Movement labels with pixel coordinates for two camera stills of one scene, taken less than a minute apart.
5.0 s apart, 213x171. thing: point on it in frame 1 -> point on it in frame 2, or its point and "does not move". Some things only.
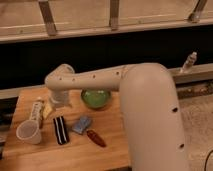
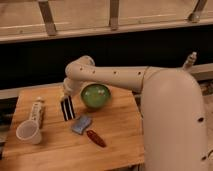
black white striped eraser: (61, 131) -> (67, 108)
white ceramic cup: (29, 131) does not move
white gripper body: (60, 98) -> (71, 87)
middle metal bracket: (114, 15) does not move
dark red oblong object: (96, 138) does not move
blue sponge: (82, 123) does not move
